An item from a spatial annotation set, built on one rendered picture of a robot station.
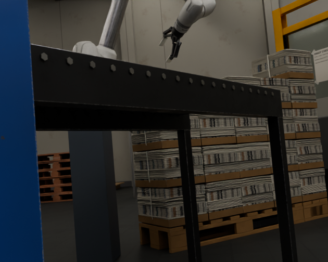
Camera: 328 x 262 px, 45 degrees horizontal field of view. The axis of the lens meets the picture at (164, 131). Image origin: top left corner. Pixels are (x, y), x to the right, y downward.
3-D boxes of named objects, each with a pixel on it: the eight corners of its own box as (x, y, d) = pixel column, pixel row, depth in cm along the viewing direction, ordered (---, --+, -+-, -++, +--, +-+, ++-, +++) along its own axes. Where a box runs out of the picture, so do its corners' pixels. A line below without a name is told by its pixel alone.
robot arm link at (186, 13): (186, 29, 224) (198, 24, 233) (200, 8, 213) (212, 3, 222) (173, 16, 225) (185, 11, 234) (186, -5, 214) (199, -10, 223)
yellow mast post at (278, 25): (292, 207, 367) (271, 11, 380) (299, 206, 372) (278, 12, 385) (300, 208, 359) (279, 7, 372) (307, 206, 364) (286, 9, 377)
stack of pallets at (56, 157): (104, 194, 720) (101, 150, 726) (90, 199, 641) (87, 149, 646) (45, 198, 733) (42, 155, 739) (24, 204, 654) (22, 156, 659)
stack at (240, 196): (139, 244, 261) (128, 118, 267) (266, 217, 323) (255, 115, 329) (171, 253, 228) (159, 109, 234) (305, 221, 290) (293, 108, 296)
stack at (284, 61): (265, 218, 323) (249, 61, 332) (290, 212, 339) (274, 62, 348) (304, 222, 290) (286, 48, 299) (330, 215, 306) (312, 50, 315)
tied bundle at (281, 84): (227, 116, 313) (225, 87, 314) (255, 115, 328) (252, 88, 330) (263, 109, 281) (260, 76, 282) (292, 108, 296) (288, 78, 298)
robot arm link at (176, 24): (180, 26, 224) (175, 34, 228) (193, 27, 229) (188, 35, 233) (175, 14, 228) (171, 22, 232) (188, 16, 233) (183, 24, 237)
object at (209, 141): (138, 222, 262) (131, 144, 266) (264, 199, 324) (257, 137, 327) (169, 227, 230) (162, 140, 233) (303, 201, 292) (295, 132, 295)
